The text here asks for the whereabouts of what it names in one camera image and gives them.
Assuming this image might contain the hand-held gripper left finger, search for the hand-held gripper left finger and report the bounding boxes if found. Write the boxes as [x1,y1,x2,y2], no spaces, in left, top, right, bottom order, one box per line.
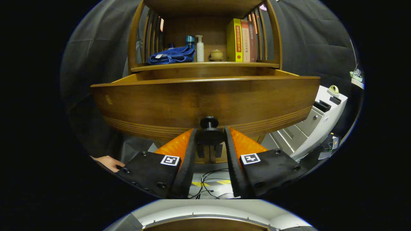
[116,128,197,199]

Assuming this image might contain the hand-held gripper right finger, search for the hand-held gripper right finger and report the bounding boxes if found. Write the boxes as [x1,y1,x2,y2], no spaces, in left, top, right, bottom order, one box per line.
[224,126,311,199]

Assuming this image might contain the wooden cabinet door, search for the wooden cabinet door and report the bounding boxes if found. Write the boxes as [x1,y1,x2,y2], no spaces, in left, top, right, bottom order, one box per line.
[197,144,210,163]
[210,144,224,163]

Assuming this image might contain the wooden countertop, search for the wooden countertop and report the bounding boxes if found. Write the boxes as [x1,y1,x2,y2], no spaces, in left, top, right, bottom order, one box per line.
[131,61,280,73]

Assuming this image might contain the large black holder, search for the large black holder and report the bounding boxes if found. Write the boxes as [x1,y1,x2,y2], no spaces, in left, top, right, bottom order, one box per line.
[313,100,332,113]

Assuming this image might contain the blue folded towel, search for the blue folded towel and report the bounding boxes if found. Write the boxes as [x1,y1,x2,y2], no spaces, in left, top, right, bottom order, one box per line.
[148,46,196,65]

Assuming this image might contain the beige lidded teacup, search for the beige lidded teacup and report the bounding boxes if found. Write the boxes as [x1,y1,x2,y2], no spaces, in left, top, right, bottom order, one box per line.
[209,49,225,62]

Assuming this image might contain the white pump bottle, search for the white pump bottle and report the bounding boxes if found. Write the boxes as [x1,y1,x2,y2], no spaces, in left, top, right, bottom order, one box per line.
[195,35,205,62]

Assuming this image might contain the orange and white book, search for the orange and white book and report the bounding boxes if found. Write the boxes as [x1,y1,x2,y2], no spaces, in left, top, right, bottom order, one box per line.
[241,20,251,63]

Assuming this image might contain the brown book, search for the brown book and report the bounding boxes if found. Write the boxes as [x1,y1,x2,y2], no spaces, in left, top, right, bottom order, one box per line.
[247,21,258,62]

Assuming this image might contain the yellow book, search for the yellow book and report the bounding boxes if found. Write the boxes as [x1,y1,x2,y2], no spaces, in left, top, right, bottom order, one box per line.
[226,18,243,63]

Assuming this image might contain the black floor cables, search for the black floor cables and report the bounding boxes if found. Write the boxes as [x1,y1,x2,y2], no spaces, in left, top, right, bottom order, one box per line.
[189,168,240,199]

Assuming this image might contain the white wall device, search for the white wall device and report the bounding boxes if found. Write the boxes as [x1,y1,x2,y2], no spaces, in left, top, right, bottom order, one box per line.
[349,63,365,90]

